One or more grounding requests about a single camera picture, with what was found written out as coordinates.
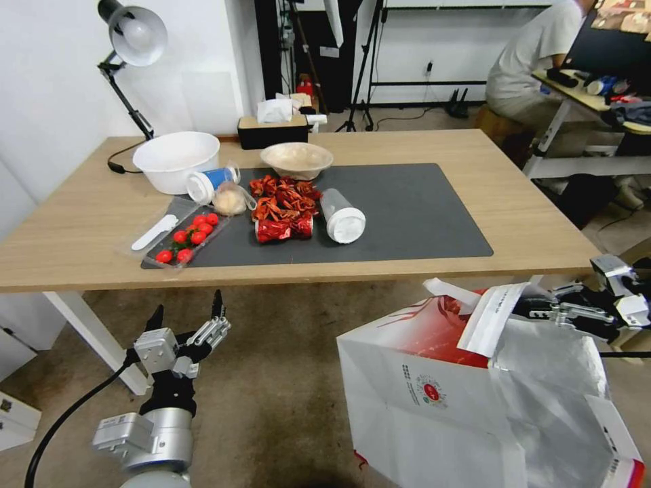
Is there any wooden table with white legs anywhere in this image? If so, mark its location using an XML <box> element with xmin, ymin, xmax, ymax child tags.
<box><xmin>0</xmin><ymin>127</ymin><xmax>602</xmax><ymax>397</ymax></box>

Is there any dark grey table mat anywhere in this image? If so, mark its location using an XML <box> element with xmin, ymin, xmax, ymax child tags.
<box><xmin>140</xmin><ymin>162</ymin><xmax>495</xmax><ymax>270</ymax></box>

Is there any black wifi router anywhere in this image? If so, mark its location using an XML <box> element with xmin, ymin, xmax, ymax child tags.
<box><xmin>443</xmin><ymin>87</ymin><xmax>472</xmax><ymax>120</ymax></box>

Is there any bun in clear bag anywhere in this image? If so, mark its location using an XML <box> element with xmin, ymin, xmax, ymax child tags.
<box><xmin>211</xmin><ymin>182</ymin><xmax>258</xmax><ymax>218</ymax></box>

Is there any dark cloth pile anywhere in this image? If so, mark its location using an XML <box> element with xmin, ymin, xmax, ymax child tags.
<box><xmin>601</xmin><ymin>98</ymin><xmax>651</xmax><ymax>129</ymax></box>

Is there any black bag under desk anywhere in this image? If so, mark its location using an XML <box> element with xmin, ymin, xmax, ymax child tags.
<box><xmin>538</xmin><ymin>172</ymin><xmax>619</xmax><ymax>230</ymax></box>

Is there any black tissue box wooden lid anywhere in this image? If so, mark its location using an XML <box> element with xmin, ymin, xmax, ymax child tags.
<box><xmin>236</xmin><ymin>115</ymin><xmax>310</xmax><ymax>151</ymax></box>

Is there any wooden stool box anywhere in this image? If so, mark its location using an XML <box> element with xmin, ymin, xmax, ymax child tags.
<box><xmin>474</xmin><ymin>103</ymin><xmax>536</xmax><ymax>149</ymax></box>

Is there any white frame work desk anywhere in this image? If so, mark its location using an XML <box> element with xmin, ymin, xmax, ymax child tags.
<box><xmin>522</xmin><ymin>68</ymin><xmax>651</xmax><ymax>180</ymax></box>

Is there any white red food delivery bag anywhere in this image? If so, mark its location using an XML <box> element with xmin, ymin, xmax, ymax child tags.
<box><xmin>336</xmin><ymin>277</ymin><xmax>648</xmax><ymax>488</ymax></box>

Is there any black desk lamp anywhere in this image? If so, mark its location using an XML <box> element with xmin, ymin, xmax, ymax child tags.
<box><xmin>96</xmin><ymin>0</ymin><xmax>170</xmax><ymax>142</ymax></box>

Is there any white plastic spoon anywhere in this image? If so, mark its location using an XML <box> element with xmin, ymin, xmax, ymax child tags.
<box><xmin>131</xmin><ymin>213</ymin><xmax>180</xmax><ymax>253</ymax></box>

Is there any black tripod stand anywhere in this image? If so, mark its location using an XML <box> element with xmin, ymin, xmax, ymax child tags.
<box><xmin>334</xmin><ymin>0</ymin><xmax>389</xmax><ymax>134</ymax></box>

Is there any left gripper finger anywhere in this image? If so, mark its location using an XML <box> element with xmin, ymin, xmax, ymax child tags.
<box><xmin>144</xmin><ymin>304</ymin><xmax>165</xmax><ymax>335</ymax></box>
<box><xmin>193</xmin><ymin>289</ymin><xmax>231</xmax><ymax>352</ymax></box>

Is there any white tissue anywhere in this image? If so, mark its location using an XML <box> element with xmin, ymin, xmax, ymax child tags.
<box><xmin>256</xmin><ymin>98</ymin><xmax>296</xmax><ymax>125</ymax></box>

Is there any black backdrop frame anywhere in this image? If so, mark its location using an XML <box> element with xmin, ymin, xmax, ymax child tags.
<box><xmin>367</xmin><ymin>0</ymin><xmax>554</xmax><ymax>88</ymax></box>

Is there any clear cup with white lid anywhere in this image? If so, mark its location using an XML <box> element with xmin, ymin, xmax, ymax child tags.
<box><xmin>319</xmin><ymin>187</ymin><xmax>367</xmax><ymax>246</ymax></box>

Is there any person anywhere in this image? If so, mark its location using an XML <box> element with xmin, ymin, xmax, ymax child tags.
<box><xmin>485</xmin><ymin>0</ymin><xmax>597</xmax><ymax>144</ymax></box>

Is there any red crayfish shell pile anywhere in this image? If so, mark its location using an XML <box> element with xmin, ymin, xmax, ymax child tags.
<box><xmin>248</xmin><ymin>174</ymin><xmax>323</xmax><ymax>226</ymax></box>

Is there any black lamp cable with switch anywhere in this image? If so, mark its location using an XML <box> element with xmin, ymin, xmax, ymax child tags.
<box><xmin>106</xmin><ymin>139</ymin><xmax>149</xmax><ymax>176</ymax></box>

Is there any large white plastic bowl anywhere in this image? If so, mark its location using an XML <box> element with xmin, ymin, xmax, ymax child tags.
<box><xmin>132</xmin><ymin>131</ymin><xmax>222</xmax><ymax>196</ymax></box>

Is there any white storage box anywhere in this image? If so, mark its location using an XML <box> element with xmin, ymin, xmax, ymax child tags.
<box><xmin>0</xmin><ymin>390</ymin><xmax>43</xmax><ymax>452</ymax></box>

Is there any white cabinet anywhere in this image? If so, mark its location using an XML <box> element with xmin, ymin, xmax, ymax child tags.
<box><xmin>0</xmin><ymin>291</ymin><xmax>68</xmax><ymax>383</ymax></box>

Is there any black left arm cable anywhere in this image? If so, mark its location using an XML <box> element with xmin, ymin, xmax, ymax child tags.
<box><xmin>24</xmin><ymin>349</ymin><xmax>144</xmax><ymax>488</ymax></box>

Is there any black computer monitor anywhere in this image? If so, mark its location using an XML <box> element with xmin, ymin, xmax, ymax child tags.
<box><xmin>561</xmin><ymin>9</ymin><xmax>651</xmax><ymax>78</ymax></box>

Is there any crushed red can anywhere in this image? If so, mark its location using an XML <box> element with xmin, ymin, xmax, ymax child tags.
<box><xmin>254</xmin><ymin>218</ymin><xmax>293</xmax><ymax>245</ymax></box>
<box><xmin>289</xmin><ymin>213</ymin><xmax>315</xmax><ymax>241</ymax></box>

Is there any beige paper bowl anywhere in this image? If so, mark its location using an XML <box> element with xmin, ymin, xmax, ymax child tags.
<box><xmin>260</xmin><ymin>142</ymin><xmax>335</xmax><ymax>182</ymax></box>

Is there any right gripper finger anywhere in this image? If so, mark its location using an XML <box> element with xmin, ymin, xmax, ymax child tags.
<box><xmin>518</xmin><ymin>302</ymin><xmax>617</xmax><ymax>327</ymax></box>
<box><xmin>524</xmin><ymin>283</ymin><xmax>595</xmax><ymax>306</ymax></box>

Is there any blue white lidded cup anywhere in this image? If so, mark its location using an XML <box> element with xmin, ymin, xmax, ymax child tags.
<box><xmin>185</xmin><ymin>164</ymin><xmax>241</xmax><ymax>206</ymax></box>

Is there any blue white bottle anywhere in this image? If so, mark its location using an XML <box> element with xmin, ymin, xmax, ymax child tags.
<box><xmin>584</xmin><ymin>75</ymin><xmax>619</xmax><ymax>97</ymax></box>

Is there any clear plastic tomato tray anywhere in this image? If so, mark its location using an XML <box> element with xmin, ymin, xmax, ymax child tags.
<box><xmin>117</xmin><ymin>197</ymin><xmax>231</xmax><ymax>271</ymax></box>

